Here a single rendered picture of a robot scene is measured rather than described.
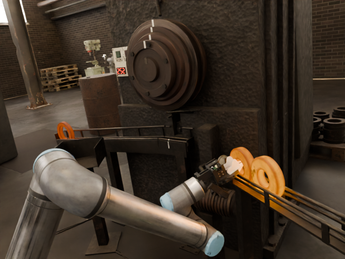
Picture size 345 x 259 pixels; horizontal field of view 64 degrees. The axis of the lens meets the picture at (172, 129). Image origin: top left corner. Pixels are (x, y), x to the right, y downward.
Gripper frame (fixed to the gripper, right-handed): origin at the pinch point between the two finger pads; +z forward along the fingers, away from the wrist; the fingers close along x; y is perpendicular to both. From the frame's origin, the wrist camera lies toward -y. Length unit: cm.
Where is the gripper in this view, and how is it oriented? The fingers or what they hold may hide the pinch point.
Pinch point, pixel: (242, 164)
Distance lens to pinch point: 119.8
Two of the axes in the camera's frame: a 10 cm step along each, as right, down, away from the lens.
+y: -4.0, -8.4, -3.7
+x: -3.3, -2.4, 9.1
